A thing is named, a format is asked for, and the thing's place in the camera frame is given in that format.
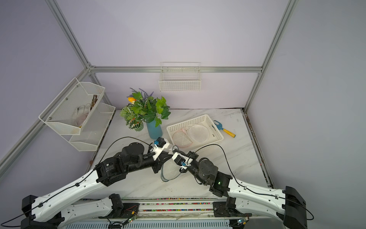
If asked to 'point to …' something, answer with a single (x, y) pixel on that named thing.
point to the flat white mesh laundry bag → (198, 133)
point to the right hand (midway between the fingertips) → (178, 149)
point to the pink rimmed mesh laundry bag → (181, 139)
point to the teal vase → (155, 132)
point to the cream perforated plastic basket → (215, 135)
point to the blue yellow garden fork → (219, 127)
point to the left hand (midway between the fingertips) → (169, 156)
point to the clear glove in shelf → (79, 113)
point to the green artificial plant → (143, 107)
